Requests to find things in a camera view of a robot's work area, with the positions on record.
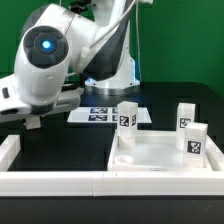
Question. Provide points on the white U-shaped obstacle fence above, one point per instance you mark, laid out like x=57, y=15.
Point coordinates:
x=108, y=183

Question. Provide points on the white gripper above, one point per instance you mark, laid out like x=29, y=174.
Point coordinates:
x=19, y=103

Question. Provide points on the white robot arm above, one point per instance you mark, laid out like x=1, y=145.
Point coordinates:
x=90, y=37

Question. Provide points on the fiducial marker sheet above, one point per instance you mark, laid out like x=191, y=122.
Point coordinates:
x=103, y=115

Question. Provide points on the white square tabletop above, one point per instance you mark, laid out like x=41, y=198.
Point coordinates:
x=153, y=151

